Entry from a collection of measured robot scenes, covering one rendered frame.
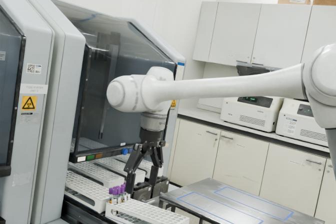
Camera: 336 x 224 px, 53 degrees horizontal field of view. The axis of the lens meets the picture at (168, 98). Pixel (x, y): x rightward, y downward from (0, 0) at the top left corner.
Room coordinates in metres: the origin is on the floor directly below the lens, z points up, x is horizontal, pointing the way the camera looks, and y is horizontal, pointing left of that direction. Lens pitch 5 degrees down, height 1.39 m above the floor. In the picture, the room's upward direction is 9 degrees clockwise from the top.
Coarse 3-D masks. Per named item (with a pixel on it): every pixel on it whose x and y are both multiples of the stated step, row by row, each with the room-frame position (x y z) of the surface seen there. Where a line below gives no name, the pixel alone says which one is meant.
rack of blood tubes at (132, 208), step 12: (108, 204) 1.15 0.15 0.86; (120, 204) 1.16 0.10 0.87; (132, 204) 1.16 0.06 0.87; (144, 204) 1.18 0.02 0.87; (108, 216) 1.15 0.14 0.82; (120, 216) 1.14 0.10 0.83; (132, 216) 1.18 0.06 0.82; (144, 216) 1.07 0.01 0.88; (156, 216) 1.09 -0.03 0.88; (168, 216) 1.08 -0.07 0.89; (180, 216) 1.10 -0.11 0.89
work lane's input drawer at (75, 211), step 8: (64, 200) 1.26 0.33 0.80; (72, 200) 1.25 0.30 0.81; (64, 208) 1.25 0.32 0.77; (72, 208) 1.23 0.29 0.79; (80, 208) 1.21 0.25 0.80; (88, 208) 1.20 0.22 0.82; (72, 216) 1.22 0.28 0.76; (80, 216) 1.20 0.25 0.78; (88, 216) 1.18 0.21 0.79; (96, 216) 1.17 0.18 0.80; (104, 216) 1.15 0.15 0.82
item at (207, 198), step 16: (176, 192) 1.49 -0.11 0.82; (192, 192) 1.52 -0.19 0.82; (208, 192) 1.56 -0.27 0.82; (224, 192) 1.60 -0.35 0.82; (240, 192) 1.64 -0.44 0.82; (192, 208) 1.34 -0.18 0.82; (208, 208) 1.37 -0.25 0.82; (224, 208) 1.40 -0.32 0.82; (240, 208) 1.43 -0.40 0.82; (256, 208) 1.46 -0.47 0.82; (272, 208) 1.49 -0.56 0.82; (288, 208) 1.53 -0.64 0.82
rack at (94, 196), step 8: (72, 176) 1.37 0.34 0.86; (80, 176) 1.38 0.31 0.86; (72, 184) 1.28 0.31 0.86; (80, 184) 1.29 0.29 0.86; (88, 184) 1.30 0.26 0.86; (96, 184) 1.32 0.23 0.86; (64, 192) 1.28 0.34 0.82; (72, 192) 1.29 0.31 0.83; (80, 192) 1.24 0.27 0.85; (88, 192) 1.23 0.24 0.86; (96, 192) 1.24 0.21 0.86; (104, 192) 1.25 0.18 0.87; (80, 200) 1.23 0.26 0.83; (88, 200) 1.28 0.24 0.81; (96, 200) 1.19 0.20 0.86; (104, 200) 1.19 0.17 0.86; (96, 208) 1.18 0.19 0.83; (104, 208) 1.19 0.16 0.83
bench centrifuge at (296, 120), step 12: (288, 108) 3.15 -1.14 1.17; (300, 108) 3.09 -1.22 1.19; (288, 120) 3.11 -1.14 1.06; (300, 120) 3.06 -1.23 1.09; (312, 120) 3.01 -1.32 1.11; (276, 132) 3.16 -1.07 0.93; (288, 132) 3.10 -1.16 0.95; (300, 132) 3.05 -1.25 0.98; (312, 132) 2.99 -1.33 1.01; (324, 132) 2.94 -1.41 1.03; (324, 144) 2.93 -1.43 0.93
